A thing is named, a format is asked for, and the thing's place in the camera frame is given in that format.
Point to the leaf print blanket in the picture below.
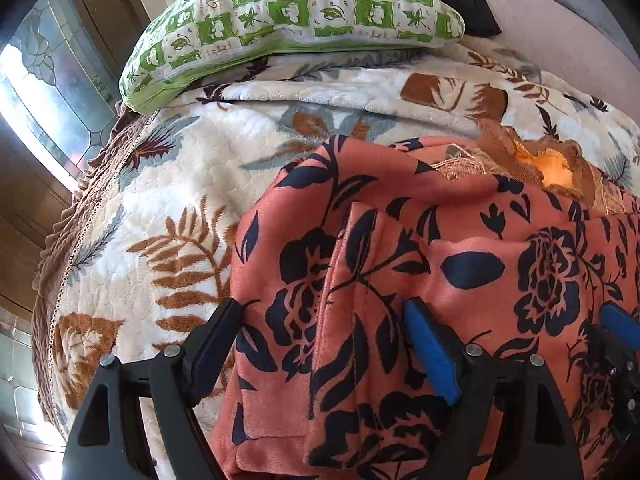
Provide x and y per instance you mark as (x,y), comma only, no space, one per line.
(195,180)

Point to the brown lace cloth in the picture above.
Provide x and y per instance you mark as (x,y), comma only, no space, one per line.
(525,160)

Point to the stained glass window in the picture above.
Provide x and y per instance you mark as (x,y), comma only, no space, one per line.
(45,75)

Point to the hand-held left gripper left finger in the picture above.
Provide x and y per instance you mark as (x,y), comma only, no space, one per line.
(210,355)

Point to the pink padded headboard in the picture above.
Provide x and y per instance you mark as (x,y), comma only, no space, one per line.
(565,15)

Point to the green checkered pillow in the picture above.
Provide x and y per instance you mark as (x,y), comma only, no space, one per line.
(300,5)

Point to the brown frilled bedspread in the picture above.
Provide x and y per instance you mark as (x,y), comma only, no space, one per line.
(57,240)

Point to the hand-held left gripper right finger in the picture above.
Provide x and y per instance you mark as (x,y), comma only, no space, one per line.
(435,350)

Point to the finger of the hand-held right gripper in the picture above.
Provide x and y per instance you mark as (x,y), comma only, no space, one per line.
(622,317)

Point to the orange floral garment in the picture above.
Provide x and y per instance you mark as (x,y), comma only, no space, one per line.
(465,270)

